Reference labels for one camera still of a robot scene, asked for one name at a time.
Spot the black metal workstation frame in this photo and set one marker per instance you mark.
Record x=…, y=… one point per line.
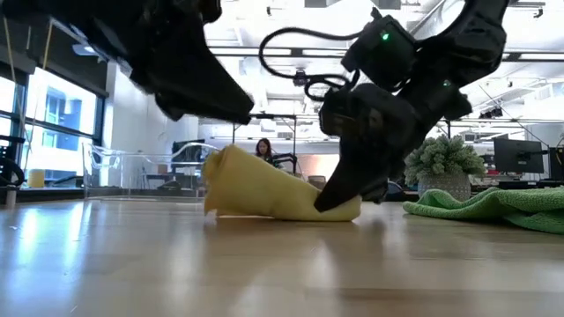
x=273, y=116

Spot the yellow microfiber towel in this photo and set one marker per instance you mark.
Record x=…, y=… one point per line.
x=255, y=189

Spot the black equipment stand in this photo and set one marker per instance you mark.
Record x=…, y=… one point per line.
x=9, y=171

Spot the artificial plant in patterned pot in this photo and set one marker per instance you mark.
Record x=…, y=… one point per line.
x=440, y=158

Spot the black computer monitor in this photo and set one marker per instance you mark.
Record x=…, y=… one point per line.
x=557, y=165
x=517, y=156

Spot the person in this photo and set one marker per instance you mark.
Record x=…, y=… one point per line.
x=264, y=149

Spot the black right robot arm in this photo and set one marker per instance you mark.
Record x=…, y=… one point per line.
x=476, y=39

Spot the yellow bin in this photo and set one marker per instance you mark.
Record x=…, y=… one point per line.
x=36, y=178

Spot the black idle robot arm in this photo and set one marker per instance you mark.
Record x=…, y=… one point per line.
x=286, y=159

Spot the green microfiber towel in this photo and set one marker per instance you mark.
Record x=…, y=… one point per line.
x=506, y=204

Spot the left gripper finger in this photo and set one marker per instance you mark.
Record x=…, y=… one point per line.
x=198, y=88

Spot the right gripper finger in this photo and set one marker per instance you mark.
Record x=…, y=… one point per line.
x=381, y=196
x=352, y=180

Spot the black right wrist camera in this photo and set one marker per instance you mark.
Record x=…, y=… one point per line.
x=383, y=53

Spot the clear plastic basket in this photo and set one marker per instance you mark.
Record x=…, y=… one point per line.
x=114, y=171

